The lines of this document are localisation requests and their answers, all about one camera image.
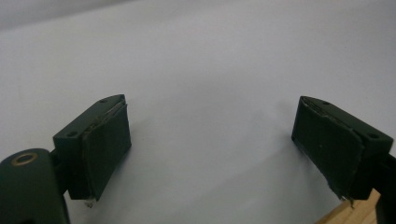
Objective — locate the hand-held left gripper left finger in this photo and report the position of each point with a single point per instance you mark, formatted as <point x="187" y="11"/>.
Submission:
<point x="99" y="149"/>

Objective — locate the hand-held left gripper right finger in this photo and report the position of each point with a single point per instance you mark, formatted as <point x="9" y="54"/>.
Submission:
<point x="333" y="146"/>

